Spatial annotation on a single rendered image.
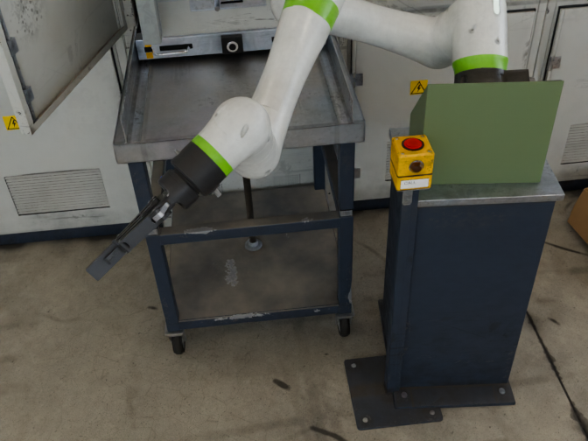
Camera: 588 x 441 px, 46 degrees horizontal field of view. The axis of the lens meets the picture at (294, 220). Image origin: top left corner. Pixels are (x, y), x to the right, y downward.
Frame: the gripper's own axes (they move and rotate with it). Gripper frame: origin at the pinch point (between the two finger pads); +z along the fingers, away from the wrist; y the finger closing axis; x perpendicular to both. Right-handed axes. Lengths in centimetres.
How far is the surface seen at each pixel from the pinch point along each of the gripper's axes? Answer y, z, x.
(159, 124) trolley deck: 51, -28, 7
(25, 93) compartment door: 57, -10, 34
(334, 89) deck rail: 49, -67, -18
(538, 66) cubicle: 87, -140, -72
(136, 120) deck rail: 54, -24, 12
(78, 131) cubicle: 126, -11, 19
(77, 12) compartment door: 83, -35, 43
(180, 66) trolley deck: 76, -45, 13
